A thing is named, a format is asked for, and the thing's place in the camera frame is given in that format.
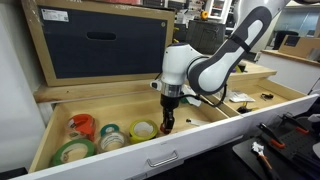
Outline green tape roll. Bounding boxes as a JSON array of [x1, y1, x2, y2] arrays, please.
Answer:
[[51, 139, 95, 166]]

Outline teal tape roll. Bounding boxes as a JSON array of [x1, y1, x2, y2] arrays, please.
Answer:
[[100, 124, 119, 136]]

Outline silver foil bag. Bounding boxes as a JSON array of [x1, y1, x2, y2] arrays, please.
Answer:
[[229, 92, 254, 102]]

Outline white paper strip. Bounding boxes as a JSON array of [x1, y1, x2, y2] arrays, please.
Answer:
[[186, 119, 210, 126]]

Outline metal drawer handle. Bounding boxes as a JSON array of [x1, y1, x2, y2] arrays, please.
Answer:
[[147, 150, 179, 168]]

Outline black orange clamp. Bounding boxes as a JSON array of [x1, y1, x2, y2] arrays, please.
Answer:
[[258, 123, 285, 149], [281, 114, 309, 134]]

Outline black metal clamp bracket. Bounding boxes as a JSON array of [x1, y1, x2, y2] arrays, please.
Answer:
[[260, 93, 274, 101]]

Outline yellow tape roll in drawer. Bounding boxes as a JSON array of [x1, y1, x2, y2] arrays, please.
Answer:
[[129, 120, 158, 144]]

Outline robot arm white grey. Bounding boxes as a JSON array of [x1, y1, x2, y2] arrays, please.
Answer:
[[160, 0, 291, 134]]

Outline clear tape roll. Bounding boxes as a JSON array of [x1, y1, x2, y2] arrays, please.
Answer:
[[97, 132, 127, 153]]

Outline black yellow spring clamp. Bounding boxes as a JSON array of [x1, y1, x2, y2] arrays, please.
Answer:
[[237, 102, 257, 114]]

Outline white wooden open drawer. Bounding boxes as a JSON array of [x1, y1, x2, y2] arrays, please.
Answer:
[[13, 80, 318, 180]]

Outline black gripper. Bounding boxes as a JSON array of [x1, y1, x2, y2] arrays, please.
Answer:
[[160, 83, 182, 130]]

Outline small red masking tape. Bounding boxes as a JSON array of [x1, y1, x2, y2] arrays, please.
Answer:
[[160, 123, 172, 134]]

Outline orange tape dispenser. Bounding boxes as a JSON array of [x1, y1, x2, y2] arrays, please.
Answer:
[[65, 114, 96, 141]]

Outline black yellow hazard tape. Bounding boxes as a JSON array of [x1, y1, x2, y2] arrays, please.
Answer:
[[236, 64, 246, 73]]

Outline cardboard box on counter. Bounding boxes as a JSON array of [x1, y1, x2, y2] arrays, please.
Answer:
[[279, 35, 320, 60]]

